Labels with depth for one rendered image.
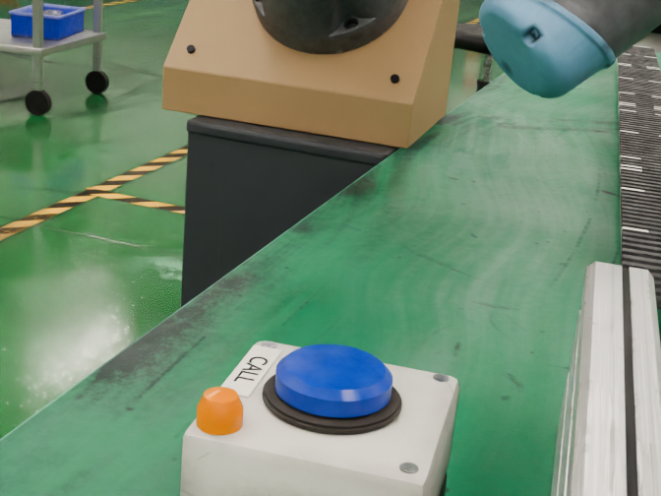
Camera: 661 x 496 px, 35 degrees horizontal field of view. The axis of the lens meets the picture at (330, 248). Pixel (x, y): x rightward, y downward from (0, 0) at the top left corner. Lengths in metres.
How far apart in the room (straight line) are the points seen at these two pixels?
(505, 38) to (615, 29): 0.06
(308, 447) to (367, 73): 0.67
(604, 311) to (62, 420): 0.23
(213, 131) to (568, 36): 0.46
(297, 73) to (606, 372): 0.67
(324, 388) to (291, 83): 0.66
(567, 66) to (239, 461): 0.36
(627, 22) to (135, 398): 0.35
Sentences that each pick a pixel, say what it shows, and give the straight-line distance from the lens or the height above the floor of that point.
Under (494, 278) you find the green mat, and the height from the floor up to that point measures 0.78.
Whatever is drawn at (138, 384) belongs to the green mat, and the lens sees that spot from 0.50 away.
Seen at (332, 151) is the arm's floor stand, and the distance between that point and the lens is 0.95.
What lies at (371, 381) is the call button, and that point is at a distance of 0.35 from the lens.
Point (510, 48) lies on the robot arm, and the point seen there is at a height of 0.92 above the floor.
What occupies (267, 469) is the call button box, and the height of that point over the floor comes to 0.83.
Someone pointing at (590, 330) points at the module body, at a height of 0.86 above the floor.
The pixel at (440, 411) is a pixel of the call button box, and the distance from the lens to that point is 0.37.
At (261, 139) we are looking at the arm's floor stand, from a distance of 0.98.
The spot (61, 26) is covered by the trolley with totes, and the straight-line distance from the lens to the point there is 4.47.
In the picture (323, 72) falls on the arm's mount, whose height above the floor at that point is 0.84.
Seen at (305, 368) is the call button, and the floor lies 0.85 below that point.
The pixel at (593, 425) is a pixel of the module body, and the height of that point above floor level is 0.86.
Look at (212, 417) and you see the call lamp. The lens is 0.34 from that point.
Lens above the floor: 1.01
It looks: 20 degrees down
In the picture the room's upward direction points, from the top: 5 degrees clockwise
